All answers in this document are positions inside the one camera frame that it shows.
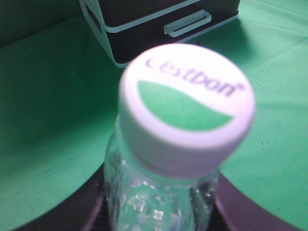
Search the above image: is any clear plastic water bottle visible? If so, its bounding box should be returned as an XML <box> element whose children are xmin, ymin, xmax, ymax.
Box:
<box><xmin>103</xmin><ymin>43</ymin><xmax>256</xmax><ymax>231</ymax></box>

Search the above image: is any dark middle drawer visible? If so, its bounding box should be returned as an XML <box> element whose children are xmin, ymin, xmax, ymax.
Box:
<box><xmin>98</xmin><ymin>0</ymin><xmax>196</xmax><ymax>27</ymax></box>

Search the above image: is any green cloth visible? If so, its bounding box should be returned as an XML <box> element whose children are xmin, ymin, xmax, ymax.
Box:
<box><xmin>0</xmin><ymin>0</ymin><xmax>308</xmax><ymax>231</ymax></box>

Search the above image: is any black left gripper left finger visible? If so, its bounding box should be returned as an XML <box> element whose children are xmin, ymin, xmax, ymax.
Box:
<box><xmin>16</xmin><ymin>166</ymin><xmax>110</xmax><ymax>231</ymax></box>

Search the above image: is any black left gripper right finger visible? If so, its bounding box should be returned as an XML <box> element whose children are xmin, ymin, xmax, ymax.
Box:
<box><xmin>214</xmin><ymin>172</ymin><xmax>308</xmax><ymax>231</ymax></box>

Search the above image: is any white frame drawer cabinet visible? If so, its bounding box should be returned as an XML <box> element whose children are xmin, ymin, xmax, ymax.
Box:
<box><xmin>79</xmin><ymin>0</ymin><xmax>240</xmax><ymax>68</ymax></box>

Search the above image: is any dark bottom drawer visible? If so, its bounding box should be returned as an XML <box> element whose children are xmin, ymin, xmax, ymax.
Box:
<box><xmin>107</xmin><ymin>11</ymin><xmax>239</xmax><ymax>67</ymax></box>

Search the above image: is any dark drawer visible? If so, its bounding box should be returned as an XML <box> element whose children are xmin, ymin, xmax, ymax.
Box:
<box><xmin>98</xmin><ymin>0</ymin><xmax>196</xmax><ymax>27</ymax></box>
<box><xmin>107</xmin><ymin>11</ymin><xmax>239</xmax><ymax>67</ymax></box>

